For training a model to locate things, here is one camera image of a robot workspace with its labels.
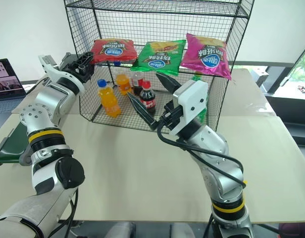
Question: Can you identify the cola bottle red cap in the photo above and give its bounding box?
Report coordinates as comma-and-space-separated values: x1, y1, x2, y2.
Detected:
139, 81, 156, 116
131, 71, 145, 97

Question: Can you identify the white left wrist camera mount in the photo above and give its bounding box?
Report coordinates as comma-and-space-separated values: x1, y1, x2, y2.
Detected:
38, 55, 61, 76

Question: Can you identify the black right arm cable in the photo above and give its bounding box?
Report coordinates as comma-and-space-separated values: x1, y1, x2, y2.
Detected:
156, 119, 248, 189

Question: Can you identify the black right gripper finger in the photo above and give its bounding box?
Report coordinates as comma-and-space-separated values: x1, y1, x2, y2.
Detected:
127, 92, 158, 132
155, 72, 182, 95

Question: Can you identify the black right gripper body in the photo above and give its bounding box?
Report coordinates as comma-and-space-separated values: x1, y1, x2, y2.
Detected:
157, 98, 185, 131

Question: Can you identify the orange soda bottle blue cap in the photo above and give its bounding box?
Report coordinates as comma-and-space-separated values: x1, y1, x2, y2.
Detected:
114, 61, 132, 96
97, 79, 122, 118

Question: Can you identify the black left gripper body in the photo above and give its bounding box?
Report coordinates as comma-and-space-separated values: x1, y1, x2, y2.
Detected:
59, 61, 95, 84

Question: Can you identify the red chip bag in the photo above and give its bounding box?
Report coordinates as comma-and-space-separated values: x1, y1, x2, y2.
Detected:
90, 38, 138, 64

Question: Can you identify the green soda bottle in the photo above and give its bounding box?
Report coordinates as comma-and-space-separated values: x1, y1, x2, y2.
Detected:
191, 71, 208, 126

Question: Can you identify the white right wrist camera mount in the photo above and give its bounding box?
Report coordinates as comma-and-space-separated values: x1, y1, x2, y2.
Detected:
168, 79, 209, 136

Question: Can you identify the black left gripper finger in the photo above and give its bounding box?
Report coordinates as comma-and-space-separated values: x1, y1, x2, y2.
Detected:
77, 51, 95, 66
59, 52, 78, 70

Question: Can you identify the grey rounded shape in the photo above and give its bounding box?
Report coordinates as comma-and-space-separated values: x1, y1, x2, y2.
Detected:
102, 221, 136, 238

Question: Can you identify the black wire mesh rack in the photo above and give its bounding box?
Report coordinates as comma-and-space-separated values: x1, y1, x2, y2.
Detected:
63, 0, 255, 132

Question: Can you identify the open laptop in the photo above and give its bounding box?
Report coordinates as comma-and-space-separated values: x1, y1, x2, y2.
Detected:
0, 58, 27, 129

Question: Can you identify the dark red rounded shape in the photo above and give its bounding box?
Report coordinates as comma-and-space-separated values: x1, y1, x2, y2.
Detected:
278, 222, 305, 238

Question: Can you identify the green chip bag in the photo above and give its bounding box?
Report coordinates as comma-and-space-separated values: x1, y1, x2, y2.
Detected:
130, 39, 187, 76

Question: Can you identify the pink chip bag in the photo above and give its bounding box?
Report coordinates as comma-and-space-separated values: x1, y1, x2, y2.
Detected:
180, 33, 232, 80

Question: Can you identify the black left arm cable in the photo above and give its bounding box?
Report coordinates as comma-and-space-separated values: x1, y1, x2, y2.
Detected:
54, 188, 79, 238

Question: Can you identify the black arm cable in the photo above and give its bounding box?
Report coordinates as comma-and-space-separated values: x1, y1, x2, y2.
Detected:
156, 119, 248, 189
54, 188, 79, 238

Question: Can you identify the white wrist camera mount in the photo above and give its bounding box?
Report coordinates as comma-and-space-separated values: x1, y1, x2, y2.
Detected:
38, 55, 61, 76
168, 79, 209, 136

